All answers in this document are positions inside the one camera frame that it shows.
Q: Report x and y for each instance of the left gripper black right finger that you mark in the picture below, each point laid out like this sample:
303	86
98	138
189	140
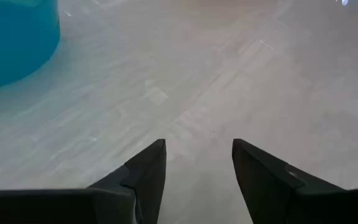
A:
259	177

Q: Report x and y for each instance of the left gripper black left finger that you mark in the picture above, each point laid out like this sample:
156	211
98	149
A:
149	174

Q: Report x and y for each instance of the blue bowl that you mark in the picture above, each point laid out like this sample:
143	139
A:
14	40

